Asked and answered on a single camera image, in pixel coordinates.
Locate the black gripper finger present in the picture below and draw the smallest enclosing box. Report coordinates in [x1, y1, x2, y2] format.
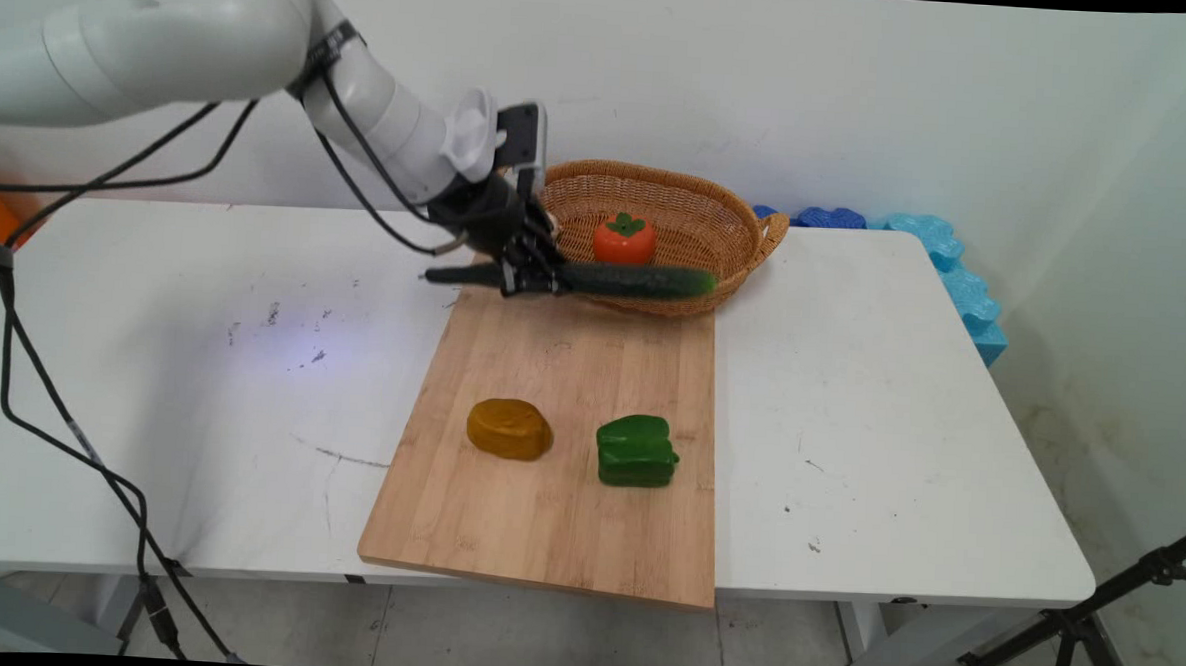
[498, 258, 568, 302]
[520, 202, 573, 270]

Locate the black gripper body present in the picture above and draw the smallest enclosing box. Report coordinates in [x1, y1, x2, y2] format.
[424, 169, 543, 264]

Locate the dark green cucumber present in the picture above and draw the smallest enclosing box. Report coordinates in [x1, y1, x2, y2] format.
[421, 254, 719, 304]

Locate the orange persimmon with green leaf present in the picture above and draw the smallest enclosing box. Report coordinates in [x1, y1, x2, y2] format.
[592, 211, 659, 269]

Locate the brown yellow potato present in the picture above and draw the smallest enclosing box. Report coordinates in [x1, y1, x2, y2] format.
[464, 397, 556, 463]

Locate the woven wicker basket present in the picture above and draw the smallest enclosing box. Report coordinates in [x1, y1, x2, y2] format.
[532, 156, 793, 323]

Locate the green bell pepper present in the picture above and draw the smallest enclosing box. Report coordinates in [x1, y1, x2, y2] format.
[593, 412, 683, 491]

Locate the wooden cutting board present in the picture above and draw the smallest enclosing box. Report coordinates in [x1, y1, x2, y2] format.
[355, 251, 731, 612]

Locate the dark blue foam piece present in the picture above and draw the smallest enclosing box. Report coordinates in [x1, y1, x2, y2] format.
[752, 203, 869, 233]

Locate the light blue foam piece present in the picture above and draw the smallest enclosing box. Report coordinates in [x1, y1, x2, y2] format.
[860, 212, 1015, 369]

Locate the orange red object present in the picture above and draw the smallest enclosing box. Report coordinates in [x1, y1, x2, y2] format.
[0, 192, 46, 250]

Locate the white table leg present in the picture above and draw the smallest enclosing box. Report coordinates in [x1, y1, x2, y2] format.
[834, 598, 953, 666]
[79, 571, 158, 658]

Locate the black tripod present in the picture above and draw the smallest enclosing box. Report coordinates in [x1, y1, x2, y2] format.
[956, 521, 1186, 666]

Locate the black cable looped at wrist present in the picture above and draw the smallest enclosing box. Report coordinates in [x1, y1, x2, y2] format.
[296, 60, 470, 260]

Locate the black cable hanging from arm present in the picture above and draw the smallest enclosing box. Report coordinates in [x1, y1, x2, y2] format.
[0, 87, 262, 259]

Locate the long black floor cable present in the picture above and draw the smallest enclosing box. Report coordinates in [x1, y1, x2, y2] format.
[0, 241, 262, 664]

